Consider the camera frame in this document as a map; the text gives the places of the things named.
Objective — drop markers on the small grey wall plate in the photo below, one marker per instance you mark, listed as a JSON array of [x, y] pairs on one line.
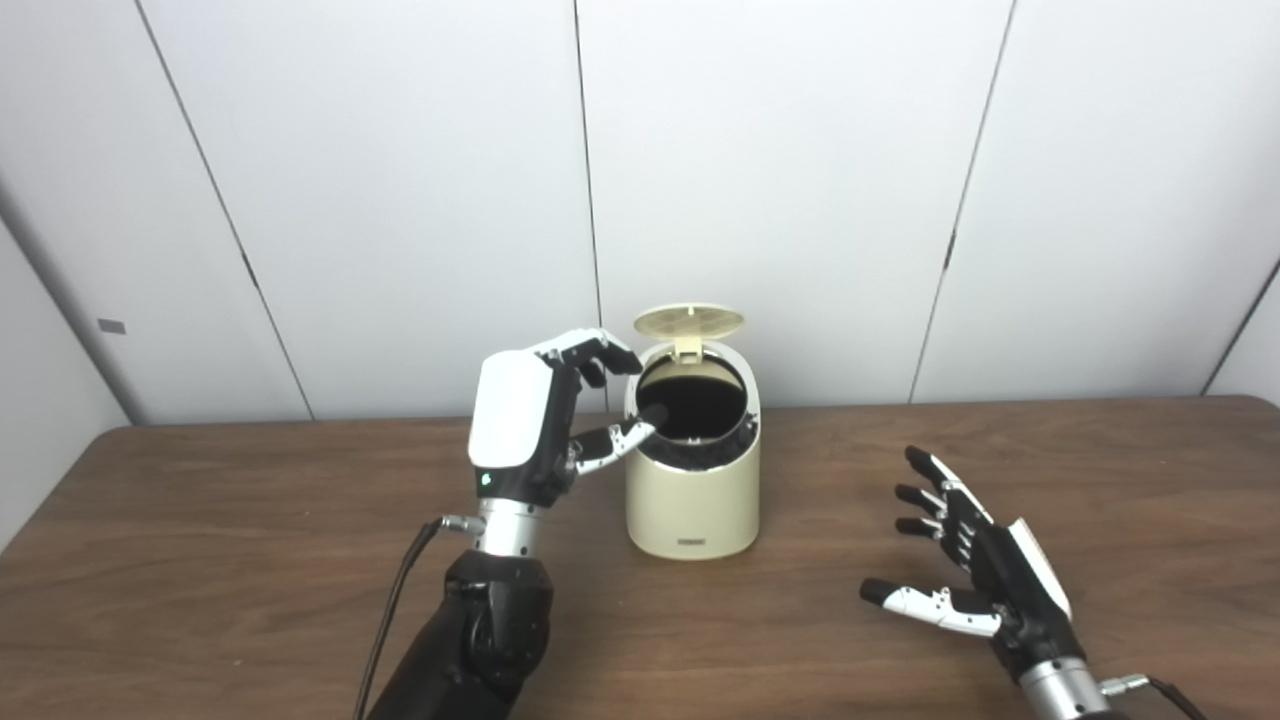
[[111, 326]]

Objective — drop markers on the cream round bin lid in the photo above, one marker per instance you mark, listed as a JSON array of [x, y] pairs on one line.
[[690, 320]]

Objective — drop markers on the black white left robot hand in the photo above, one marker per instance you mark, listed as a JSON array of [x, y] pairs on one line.
[[510, 410]]

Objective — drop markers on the cream-colored bin body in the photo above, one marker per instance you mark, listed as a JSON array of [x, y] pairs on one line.
[[692, 505]]

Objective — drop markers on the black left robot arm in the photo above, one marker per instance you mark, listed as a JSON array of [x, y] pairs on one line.
[[490, 620]]

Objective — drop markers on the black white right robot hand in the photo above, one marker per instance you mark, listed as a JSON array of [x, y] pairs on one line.
[[1015, 590]]

